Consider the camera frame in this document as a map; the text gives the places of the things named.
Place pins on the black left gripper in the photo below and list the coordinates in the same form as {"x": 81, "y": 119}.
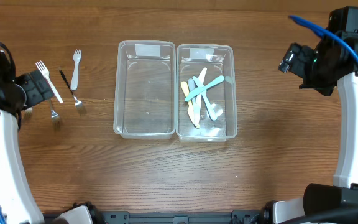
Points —
{"x": 39, "y": 88}

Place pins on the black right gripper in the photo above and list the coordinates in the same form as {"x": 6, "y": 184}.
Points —
{"x": 295, "y": 62}

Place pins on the white plastic knife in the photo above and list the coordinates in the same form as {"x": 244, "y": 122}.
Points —
{"x": 198, "y": 98}

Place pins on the light blue plastic knife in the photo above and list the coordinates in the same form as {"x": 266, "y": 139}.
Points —
{"x": 209, "y": 107}

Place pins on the mint green plastic knife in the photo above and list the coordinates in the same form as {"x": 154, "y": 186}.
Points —
{"x": 199, "y": 90}

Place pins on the pale grey-blue plastic knife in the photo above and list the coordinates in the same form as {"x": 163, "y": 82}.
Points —
{"x": 191, "y": 86}

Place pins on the yellow plastic knife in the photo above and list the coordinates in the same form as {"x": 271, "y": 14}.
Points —
{"x": 190, "y": 110}

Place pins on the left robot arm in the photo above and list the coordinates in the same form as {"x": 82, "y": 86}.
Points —
{"x": 17, "y": 93}

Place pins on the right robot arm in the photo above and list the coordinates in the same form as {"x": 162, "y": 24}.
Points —
{"x": 331, "y": 66}

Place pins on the clear right plastic container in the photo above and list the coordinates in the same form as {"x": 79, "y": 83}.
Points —
{"x": 219, "y": 60}

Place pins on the clear plastic container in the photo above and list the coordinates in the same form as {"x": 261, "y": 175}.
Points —
{"x": 144, "y": 91}
{"x": 219, "y": 60}

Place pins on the clear left plastic container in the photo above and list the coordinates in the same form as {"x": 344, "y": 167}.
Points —
{"x": 144, "y": 91}

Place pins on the white flat plastic fork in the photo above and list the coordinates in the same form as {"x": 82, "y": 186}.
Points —
{"x": 46, "y": 74}

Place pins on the small metal fork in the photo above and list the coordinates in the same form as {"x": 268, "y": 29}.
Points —
{"x": 27, "y": 114}

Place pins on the large metal fork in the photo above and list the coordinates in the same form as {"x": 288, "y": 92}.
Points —
{"x": 54, "y": 116}

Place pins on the white rounded plastic fork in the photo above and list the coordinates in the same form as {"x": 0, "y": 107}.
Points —
{"x": 74, "y": 79}

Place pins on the black handled metal fork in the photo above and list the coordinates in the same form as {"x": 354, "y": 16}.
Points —
{"x": 78, "y": 104}

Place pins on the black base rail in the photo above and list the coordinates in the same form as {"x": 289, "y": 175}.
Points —
{"x": 172, "y": 217}

